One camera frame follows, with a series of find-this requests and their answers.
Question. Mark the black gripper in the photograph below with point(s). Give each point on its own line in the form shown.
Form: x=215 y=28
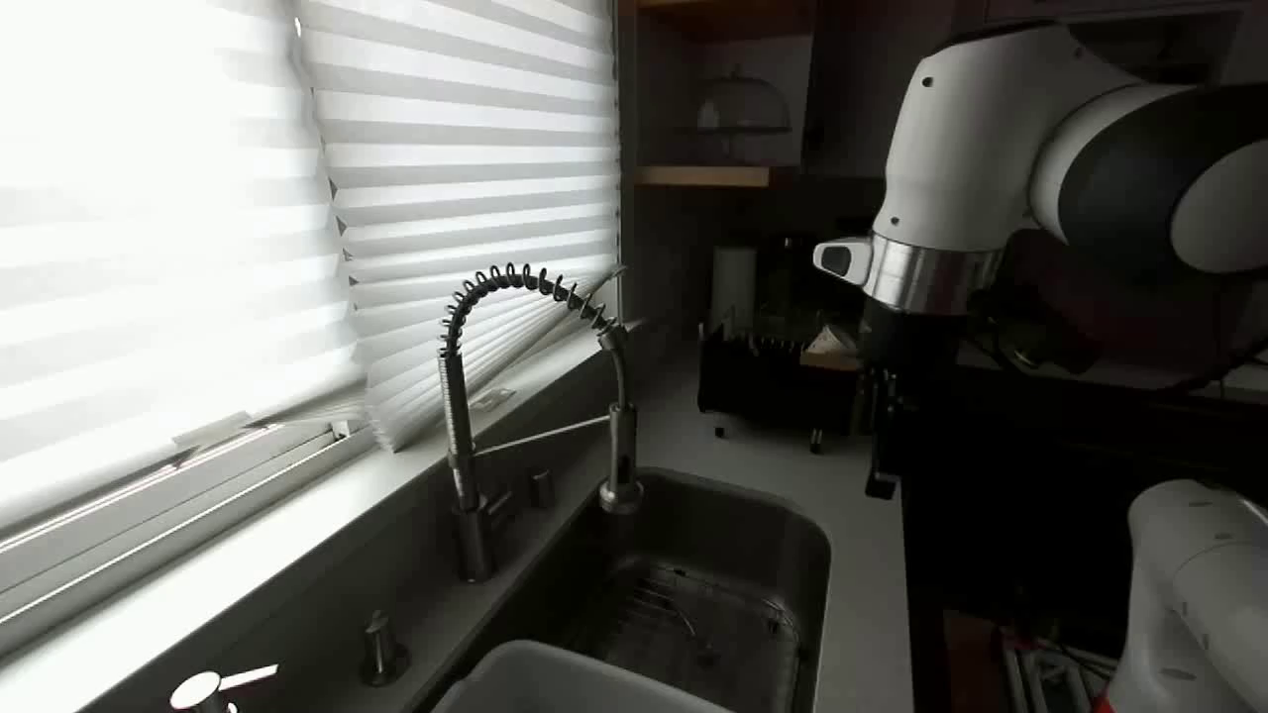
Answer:
x=892 y=351

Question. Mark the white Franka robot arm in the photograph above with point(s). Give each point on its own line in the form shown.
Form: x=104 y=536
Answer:
x=974 y=146

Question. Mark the grey undermount kitchen sink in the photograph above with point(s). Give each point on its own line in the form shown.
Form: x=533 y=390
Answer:
x=776 y=579

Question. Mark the metal sink bottom grid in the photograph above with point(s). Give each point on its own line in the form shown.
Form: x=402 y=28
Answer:
x=686 y=621

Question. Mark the white paper towel roll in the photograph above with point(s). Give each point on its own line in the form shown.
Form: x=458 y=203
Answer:
x=734 y=285

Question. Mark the small dark deck button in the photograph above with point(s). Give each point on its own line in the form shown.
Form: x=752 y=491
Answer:
x=540 y=491

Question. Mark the glass cake dome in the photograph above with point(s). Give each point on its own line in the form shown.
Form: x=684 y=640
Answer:
x=742 y=112

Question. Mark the white plastic wash basin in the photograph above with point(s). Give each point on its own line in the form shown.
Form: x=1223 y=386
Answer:
x=566 y=679

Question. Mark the chrome spring kitchen faucet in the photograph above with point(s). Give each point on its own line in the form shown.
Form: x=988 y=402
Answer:
x=458 y=438

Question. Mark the narrow white window blind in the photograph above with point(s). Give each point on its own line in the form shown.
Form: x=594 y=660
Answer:
x=459 y=172

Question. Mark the chrome soap dispenser pump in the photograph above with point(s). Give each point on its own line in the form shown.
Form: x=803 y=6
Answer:
x=381 y=648

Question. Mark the wide white window blind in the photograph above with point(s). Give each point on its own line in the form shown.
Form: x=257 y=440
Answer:
x=130 y=201

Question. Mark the wooden wall shelf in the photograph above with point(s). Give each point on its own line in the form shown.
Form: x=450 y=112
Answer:
x=698 y=175

